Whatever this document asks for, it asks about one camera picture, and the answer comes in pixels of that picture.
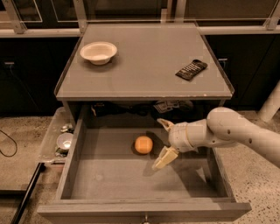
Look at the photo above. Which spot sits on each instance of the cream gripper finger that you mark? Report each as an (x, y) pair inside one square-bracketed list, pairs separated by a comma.
[(166, 156), (165, 123)]

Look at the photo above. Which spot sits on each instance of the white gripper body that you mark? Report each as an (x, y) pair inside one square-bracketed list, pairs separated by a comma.
[(178, 136)]

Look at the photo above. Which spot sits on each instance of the orange fruit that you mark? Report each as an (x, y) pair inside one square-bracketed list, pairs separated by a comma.
[(143, 145)]

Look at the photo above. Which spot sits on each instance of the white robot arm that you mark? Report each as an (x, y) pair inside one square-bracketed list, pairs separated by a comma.
[(222, 126)]

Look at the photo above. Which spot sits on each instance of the grey open drawer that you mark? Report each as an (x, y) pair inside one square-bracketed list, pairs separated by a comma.
[(106, 180)]

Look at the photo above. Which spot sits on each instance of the grey cabinet counter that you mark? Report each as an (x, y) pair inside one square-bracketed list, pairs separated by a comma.
[(148, 56)]

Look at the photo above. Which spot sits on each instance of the black snack packet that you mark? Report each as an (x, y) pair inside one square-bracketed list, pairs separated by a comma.
[(190, 71)]

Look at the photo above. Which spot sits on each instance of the white paper bowl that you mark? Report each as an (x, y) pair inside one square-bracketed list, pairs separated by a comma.
[(98, 53)]

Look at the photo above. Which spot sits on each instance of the small silver bowl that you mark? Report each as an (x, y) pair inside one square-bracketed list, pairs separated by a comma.
[(64, 141)]

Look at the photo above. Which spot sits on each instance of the clear plastic bin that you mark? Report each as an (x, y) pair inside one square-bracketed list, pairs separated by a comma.
[(49, 152)]

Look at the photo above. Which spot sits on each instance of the black bar on floor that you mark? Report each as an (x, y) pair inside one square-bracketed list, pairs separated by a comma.
[(27, 193)]

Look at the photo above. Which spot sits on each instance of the metal window railing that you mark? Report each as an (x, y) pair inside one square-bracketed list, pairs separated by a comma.
[(68, 18)]

